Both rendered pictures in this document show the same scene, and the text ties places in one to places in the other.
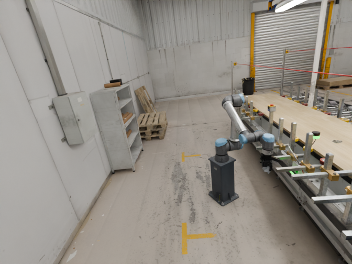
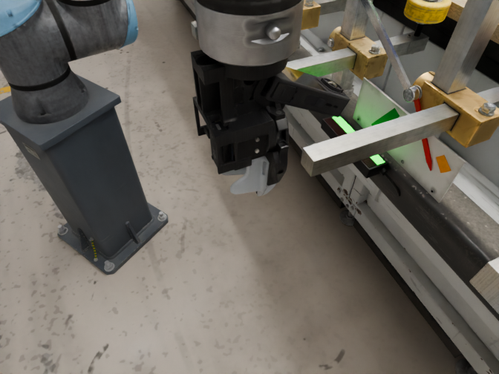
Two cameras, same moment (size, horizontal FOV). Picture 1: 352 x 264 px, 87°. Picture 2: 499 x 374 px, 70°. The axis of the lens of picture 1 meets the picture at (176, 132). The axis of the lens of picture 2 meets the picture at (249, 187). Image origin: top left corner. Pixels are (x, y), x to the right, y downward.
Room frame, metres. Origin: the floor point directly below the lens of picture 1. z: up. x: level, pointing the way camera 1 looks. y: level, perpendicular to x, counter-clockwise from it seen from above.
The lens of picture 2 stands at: (1.14, -0.62, 1.19)
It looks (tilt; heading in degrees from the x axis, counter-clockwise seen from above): 49 degrees down; 331
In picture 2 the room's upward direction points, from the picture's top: straight up
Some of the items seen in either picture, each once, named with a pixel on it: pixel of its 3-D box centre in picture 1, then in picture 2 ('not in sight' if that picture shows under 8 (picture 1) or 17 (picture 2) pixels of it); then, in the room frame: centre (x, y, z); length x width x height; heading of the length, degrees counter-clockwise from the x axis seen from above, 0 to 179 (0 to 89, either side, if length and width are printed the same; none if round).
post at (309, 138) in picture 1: (306, 157); (463, 52); (1.42, -1.13, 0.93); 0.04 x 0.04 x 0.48; 85
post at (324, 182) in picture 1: (325, 180); not in sight; (1.17, -1.10, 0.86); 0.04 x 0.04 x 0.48; 85
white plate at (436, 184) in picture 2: (299, 172); (399, 136); (1.45, -1.11, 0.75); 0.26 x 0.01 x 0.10; 175
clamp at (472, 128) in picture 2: (307, 166); (453, 105); (1.39, -1.13, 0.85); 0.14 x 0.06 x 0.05; 175
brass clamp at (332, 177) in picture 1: (328, 173); not in sight; (1.15, -1.10, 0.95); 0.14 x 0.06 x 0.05; 175
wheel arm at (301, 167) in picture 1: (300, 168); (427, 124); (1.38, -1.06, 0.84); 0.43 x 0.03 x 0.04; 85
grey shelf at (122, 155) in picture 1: (121, 127); not in sight; (3.56, 1.07, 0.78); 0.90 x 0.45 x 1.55; 176
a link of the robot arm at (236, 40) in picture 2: (267, 151); (250, 24); (1.41, -0.77, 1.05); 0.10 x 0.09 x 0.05; 174
